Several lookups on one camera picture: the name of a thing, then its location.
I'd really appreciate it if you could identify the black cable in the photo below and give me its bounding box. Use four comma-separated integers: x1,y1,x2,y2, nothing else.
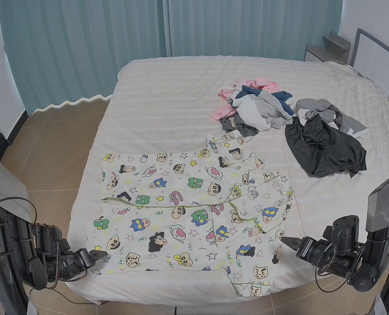
314,264,350,293
0,196,38,226

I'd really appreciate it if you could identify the bed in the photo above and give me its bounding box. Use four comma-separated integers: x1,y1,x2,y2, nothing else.
65,28,389,308

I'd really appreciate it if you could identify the blue-green curtain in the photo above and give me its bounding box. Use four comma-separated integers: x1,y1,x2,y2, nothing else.
0,0,169,112
162,0,344,61

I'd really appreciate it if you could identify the white printed pyjama top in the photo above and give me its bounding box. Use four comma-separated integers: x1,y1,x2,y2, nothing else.
86,133,294,297

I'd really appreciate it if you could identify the grey garment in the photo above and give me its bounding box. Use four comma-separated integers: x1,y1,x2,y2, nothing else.
295,98,371,140

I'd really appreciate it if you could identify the black garment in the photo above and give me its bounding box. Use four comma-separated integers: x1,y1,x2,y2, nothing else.
285,114,367,179

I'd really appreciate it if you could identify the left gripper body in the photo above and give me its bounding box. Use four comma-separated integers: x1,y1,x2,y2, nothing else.
66,248,95,274

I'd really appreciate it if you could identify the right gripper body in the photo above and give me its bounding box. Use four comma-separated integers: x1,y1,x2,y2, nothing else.
295,236,330,266

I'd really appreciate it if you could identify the pile of clothes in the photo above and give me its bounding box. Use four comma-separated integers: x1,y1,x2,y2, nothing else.
211,77,295,137

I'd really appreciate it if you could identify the grey bedside table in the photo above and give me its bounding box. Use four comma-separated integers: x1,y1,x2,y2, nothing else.
304,32,351,65

